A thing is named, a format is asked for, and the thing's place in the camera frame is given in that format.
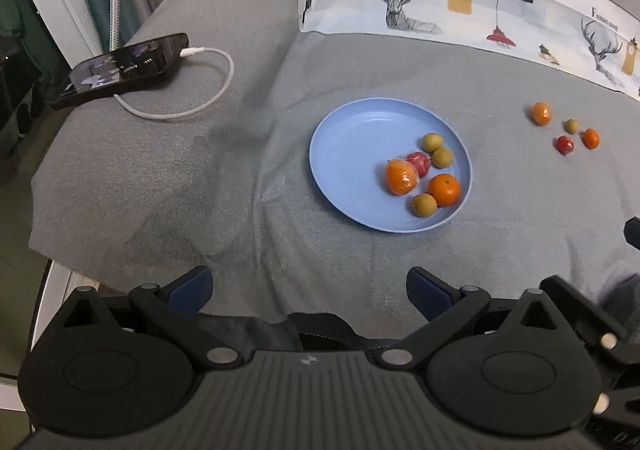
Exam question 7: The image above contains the small orange tangerine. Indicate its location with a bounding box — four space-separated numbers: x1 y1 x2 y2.
582 128 600 150

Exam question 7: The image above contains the green fruit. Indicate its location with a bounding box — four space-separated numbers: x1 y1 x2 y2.
410 193 438 217
421 132 444 153
564 118 580 135
431 147 454 168

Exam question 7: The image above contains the red fruit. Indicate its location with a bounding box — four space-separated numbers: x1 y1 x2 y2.
406 151 431 178
554 135 575 155

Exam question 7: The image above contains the large orange mandarin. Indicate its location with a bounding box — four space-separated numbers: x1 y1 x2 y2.
427 174 460 207

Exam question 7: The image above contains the orange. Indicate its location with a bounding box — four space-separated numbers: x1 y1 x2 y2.
528 101 552 126
384 158 420 196

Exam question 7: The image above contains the blue plastic plate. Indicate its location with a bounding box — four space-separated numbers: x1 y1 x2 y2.
308 97 473 233

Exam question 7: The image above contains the grey printed sofa cover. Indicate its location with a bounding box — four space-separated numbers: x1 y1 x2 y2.
29 0 639 337

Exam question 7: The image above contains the black smartphone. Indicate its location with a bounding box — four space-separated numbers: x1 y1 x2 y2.
48 33 189 110

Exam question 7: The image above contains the white charging cable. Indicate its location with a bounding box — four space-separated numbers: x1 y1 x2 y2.
113 46 236 122

